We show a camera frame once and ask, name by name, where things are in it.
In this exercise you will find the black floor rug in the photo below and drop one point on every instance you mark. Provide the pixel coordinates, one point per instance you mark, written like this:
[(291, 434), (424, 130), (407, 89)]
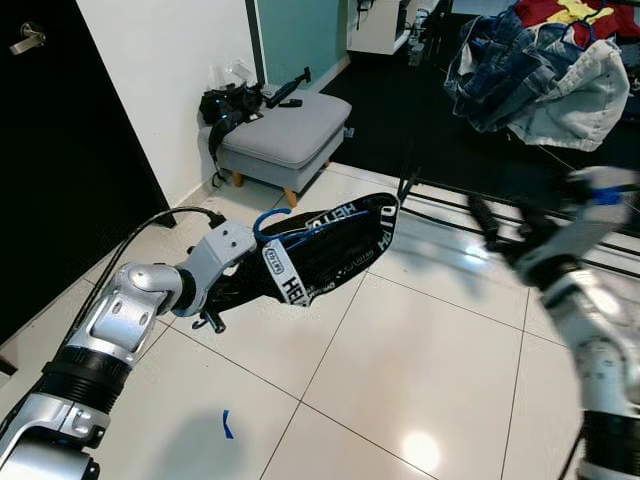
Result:
[(440, 150)]

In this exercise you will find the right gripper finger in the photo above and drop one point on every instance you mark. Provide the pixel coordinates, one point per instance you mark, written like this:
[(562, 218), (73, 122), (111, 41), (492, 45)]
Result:
[(487, 222)]

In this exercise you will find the blue plastic hanger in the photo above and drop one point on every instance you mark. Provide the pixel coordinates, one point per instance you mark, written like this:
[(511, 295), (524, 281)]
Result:
[(262, 218)]

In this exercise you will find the black printed garment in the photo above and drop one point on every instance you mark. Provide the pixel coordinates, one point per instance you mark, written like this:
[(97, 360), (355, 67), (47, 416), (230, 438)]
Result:
[(340, 260)]

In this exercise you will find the blue denim jeans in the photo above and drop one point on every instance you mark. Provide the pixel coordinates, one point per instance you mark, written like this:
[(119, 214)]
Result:
[(500, 75)]

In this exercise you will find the black metal clothes rack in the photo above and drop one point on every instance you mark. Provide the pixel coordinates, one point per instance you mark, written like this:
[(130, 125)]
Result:
[(404, 192)]

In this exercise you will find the red yellow-print shirt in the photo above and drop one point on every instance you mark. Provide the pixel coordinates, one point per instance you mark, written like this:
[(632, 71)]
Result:
[(600, 15)]

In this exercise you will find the clear plastic bag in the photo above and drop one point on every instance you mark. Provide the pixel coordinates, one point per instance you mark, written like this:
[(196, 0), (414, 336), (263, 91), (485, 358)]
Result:
[(232, 75)]

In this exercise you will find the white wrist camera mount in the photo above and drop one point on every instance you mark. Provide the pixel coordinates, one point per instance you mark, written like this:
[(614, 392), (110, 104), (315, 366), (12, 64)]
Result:
[(600, 215), (220, 245)]

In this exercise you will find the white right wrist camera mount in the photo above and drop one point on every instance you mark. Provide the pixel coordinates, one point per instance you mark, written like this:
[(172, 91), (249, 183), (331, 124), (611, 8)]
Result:
[(600, 215)]

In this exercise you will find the white drawer cabinet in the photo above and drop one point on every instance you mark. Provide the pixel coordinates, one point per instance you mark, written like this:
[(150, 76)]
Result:
[(380, 30)]

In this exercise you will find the grey upholstered ottoman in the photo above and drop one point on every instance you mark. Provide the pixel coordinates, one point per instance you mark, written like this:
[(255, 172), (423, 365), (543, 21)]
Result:
[(290, 135)]

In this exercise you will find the black handheld stick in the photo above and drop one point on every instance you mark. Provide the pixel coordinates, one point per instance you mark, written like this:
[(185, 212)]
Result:
[(285, 95)]

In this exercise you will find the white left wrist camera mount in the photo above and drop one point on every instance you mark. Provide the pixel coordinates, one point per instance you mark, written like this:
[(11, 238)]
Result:
[(220, 245)]

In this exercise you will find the pale grey denim garment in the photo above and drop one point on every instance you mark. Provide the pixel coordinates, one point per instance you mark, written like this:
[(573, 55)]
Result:
[(585, 105)]

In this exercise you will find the black bag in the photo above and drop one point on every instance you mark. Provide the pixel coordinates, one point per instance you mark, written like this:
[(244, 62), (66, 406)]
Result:
[(228, 105)]

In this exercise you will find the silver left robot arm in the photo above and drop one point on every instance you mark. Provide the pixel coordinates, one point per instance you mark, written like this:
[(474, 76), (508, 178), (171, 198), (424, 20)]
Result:
[(120, 320)]

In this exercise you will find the black door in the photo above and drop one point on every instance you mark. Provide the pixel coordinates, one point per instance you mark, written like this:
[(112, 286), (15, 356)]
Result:
[(60, 150)]

